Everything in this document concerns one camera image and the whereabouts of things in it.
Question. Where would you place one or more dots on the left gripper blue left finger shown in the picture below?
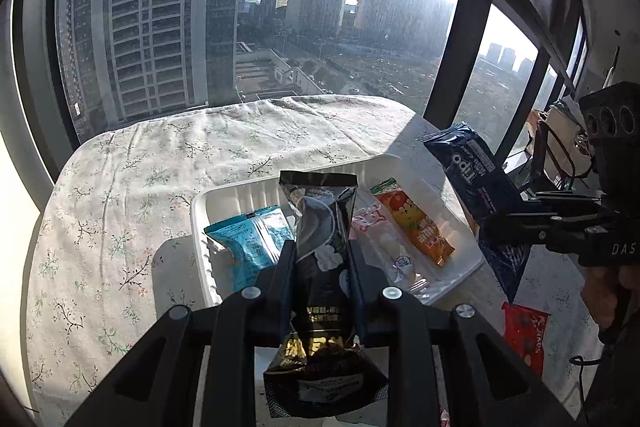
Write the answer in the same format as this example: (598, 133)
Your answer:
(285, 275)

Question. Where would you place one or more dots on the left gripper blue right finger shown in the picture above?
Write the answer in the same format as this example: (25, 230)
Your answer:
(357, 269)

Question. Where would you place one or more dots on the black gold snack packet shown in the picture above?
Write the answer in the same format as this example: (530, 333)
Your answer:
(320, 370)

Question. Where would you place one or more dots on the dark blue Tipo snack packet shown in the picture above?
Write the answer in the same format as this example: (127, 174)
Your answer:
(484, 190)

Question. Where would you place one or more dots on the red snack bag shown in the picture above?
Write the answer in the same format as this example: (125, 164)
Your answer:
(524, 333)

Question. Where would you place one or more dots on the person's right hand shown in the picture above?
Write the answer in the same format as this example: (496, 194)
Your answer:
(599, 292)

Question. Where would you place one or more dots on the blue snack bag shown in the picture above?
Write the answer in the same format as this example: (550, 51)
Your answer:
(254, 241)

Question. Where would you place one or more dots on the clear pink snack packet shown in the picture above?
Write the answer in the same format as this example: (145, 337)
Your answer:
(384, 246)

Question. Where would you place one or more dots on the cluttered black rack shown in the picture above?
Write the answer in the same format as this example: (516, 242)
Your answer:
(567, 157)

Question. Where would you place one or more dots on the orange snack stick packet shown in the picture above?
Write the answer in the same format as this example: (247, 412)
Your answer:
(421, 230)

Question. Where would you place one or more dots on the floral tablecloth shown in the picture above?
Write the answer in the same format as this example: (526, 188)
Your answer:
(115, 247)

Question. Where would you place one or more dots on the black window frame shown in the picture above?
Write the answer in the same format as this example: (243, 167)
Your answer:
(73, 69)

